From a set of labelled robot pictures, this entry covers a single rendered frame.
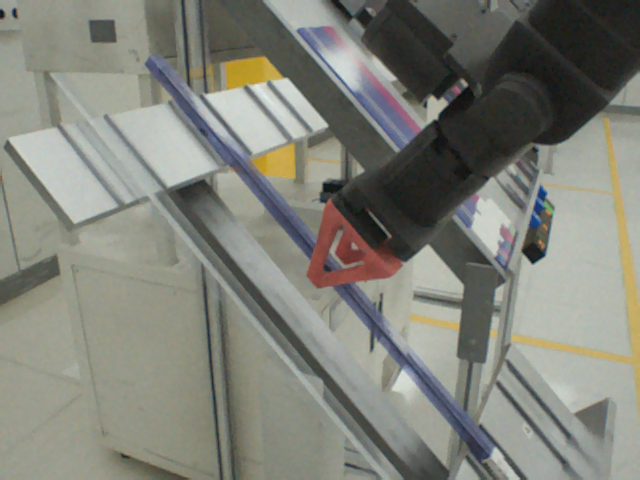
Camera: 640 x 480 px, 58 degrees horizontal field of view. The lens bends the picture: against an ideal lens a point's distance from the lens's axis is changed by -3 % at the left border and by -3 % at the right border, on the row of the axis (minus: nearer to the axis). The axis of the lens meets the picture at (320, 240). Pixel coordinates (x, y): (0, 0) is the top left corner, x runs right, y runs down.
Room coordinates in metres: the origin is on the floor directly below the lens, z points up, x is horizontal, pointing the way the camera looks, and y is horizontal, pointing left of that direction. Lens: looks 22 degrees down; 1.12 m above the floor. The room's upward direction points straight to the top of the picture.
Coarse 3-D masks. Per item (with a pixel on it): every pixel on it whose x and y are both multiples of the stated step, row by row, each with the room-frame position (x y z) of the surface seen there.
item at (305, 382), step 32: (64, 96) 0.40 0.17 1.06; (96, 128) 0.39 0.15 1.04; (128, 160) 0.38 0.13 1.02; (160, 192) 0.38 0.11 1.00; (160, 224) 0.37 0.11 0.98; (192, 256) 0.35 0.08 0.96; (224, 288) 0.34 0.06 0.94; (256, 320) 0.34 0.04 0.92; (288, 352) 0.33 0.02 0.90; (320, 384) 0.32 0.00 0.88; (320, 416) 0.31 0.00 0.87; (352, 448) 0.30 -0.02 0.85
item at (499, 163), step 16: (448, 80) 0.37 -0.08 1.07; (464, 96) 0.37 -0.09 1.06; (448, 112) 0.37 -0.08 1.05; (464, 112) 0.36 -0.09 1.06; (448, 128) 0.37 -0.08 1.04; (464, 128) 0.36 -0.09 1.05; (448, 144) 0.37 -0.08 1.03; (464, 144) 0.36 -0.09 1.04; (480, 144) 0.35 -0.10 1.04; (528, 144) 0.35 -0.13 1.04; (464, 160) 0.36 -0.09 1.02; (480, 160) 0.35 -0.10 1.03; (496, 160) 0.35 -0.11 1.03; (512, 160) 0.36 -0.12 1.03
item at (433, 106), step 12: (480, 0) 4.40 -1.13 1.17; (492, 0) 4.25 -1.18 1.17; (504, 0) 4.26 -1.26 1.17; (516, 0) 4.53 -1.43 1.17; (528, 0) 4.76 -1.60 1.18; (516, 12) 4.23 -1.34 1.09; (432, 96) 4.44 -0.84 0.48; (432, 108) 4.44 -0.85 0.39; (432, 120) 4.44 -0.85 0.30; (552, 156) 4.04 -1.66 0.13; (552, 168) 4.07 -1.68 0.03
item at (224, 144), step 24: (168, 72) 0.50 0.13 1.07; (192, 96) 0.49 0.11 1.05; (192, 120) 0.48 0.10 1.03; (216, 144) 0.47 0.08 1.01; (240, 168) 0.46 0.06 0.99; (264, 192) 0.45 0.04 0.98; (288, 216) 0.44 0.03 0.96; (312, 240) 0.44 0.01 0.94; (336, 264) 0.43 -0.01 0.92; (336, 288) 0.42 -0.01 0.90; (360, 288) 0.43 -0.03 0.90; (360, 312) 0.41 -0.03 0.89; (384, 336) 0.40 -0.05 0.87; (408, 360) 0.39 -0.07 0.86; (432, 384) 0.39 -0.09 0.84; (456, 408) 0.38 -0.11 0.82; (480, 432) 0.37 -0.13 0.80; (480, 456) 0.36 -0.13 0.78
